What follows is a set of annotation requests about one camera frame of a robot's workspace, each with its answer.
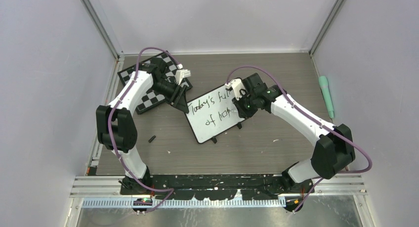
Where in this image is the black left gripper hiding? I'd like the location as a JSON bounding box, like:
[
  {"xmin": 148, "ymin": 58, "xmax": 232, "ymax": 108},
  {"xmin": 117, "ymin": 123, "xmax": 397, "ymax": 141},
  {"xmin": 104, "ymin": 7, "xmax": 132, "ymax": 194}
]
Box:
[{"xmin": 150, "ymin": 79, "xmax": 189, "ymax": 113}]

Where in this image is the small black-framed whiteboard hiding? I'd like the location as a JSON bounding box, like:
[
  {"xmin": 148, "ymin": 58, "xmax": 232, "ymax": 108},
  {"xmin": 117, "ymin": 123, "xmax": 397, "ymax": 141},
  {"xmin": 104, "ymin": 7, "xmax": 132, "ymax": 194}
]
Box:
[{"xmin": 185, "ymin": 85, "xmax": 245, "ymax": 144}]

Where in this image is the black marker cap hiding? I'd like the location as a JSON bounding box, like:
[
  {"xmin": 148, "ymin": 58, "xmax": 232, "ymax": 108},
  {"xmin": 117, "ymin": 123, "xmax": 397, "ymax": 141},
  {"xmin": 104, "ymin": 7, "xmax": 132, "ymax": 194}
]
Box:
[{"xmin": 148, "ymin": 136, "xmax": 156, "ymax": 143}]

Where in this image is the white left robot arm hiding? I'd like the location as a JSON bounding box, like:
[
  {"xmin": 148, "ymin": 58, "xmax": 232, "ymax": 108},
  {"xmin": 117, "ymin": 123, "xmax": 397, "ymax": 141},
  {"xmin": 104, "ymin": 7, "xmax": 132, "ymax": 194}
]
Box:
[{"xmin": 96, "ymin": 57, "xmax": 191, "ymax": 194}]

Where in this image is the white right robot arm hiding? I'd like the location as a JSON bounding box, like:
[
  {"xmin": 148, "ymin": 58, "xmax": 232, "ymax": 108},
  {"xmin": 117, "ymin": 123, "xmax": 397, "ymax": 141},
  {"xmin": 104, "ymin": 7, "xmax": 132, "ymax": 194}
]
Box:
[{"xmin": 225, "ymin": 73, "xmax": 355, "ymax": 193}]

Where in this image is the black white chessboard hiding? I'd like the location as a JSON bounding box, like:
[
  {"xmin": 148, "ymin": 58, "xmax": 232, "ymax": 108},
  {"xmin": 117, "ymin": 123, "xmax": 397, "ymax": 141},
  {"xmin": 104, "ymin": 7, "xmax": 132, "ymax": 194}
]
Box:
[{"xmin": 117, "ymin": 50, "xmax": 193, "ymax": 115}]

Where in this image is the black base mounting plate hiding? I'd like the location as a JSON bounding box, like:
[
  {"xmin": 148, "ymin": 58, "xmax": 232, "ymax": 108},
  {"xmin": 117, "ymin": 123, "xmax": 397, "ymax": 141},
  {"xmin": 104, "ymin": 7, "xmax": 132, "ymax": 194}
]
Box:
[{"xmin": 119, "ymin": 174, "xmax": 313, "ymax": 201}]

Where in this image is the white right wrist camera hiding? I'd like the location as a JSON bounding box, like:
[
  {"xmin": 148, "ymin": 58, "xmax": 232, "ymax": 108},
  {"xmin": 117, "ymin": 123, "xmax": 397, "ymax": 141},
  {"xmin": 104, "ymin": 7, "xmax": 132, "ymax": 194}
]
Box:
[{"xmin": 224, "ymin": 78, "xmax": 247, "ymax": 100}]

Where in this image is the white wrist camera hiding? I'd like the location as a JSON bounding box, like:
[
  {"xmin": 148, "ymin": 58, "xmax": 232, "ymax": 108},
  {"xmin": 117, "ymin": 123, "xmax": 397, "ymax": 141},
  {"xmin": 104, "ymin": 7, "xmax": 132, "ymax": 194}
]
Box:
[
  {"xmin": 224, "ymin": 78, "xmax": 247, "ymax": 100},
  {"xmin": 174, "ymin": 64, "xmax": 191, "ymax": 85}
]

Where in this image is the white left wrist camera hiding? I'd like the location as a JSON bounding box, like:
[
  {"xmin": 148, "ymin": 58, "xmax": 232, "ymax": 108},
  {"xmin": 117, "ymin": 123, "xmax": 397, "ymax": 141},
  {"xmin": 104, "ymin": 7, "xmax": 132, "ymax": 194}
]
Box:
[{"xmin": 174, "ymin": 64, "xmax": 191, "ymax": 85}]

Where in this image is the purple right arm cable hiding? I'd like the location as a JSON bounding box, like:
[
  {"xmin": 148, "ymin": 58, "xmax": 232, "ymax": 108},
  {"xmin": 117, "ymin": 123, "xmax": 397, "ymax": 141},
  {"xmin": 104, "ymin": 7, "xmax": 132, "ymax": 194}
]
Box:
[{"xmin": 226, "ymin": 65, "xmax": 373, "ymax": 214}]

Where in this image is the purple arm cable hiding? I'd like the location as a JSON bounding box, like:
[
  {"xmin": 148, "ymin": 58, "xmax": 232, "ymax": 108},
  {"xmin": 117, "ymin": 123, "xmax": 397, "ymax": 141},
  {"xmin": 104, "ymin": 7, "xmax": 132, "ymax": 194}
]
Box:
[
  {"xmin": 108, "ymin": 46, "xmax": 183, "ymax": 214},
  {"xmin": 226, "ymin": 65, "xmax": 373, "ymax": 214}
]

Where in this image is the mint green handle tool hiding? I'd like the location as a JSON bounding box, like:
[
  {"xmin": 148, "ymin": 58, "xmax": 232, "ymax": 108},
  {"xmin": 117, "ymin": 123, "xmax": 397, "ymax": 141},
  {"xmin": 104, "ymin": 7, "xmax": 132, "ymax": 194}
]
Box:
[{"xmin": 318, "ymin": 76, "xmax": 335, "ymax": 119}]

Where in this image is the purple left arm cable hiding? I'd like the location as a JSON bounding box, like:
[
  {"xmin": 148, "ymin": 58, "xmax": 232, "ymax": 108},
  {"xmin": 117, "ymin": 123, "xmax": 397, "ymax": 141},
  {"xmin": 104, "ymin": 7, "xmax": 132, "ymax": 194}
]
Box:
[{"xmin": 108, "ymin": 46, "xmax": 183, "ymax": 214}]

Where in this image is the white slotted cable duct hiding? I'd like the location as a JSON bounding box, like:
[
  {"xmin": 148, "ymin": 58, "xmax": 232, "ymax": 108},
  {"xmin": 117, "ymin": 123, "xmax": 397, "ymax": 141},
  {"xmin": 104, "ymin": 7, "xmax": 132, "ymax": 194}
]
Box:
[{"xmin": 82, "ymin": 197, "xmax": 286, "ymax": 209}]

